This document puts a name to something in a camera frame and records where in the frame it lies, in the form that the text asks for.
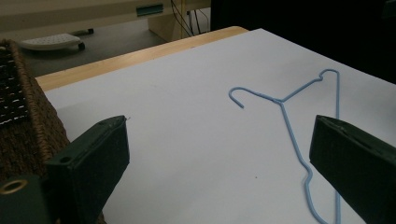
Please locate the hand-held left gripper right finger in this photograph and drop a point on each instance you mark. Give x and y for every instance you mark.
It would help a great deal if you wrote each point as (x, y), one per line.
(358, 161)

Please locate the white wheeled footrest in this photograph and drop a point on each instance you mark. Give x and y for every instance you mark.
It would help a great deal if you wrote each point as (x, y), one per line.
(51, 41)

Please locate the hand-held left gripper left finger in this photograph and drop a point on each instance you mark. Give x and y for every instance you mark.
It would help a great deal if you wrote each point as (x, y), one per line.
(93, 161)

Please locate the beige desk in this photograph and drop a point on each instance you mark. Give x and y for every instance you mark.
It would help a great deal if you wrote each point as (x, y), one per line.
(93, 12)

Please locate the brown woven basket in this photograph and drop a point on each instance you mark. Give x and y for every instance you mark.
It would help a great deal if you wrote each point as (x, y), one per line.
(21, 124)

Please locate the white table cover sheet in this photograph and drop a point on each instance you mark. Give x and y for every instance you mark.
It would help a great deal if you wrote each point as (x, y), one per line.
(199, 130)

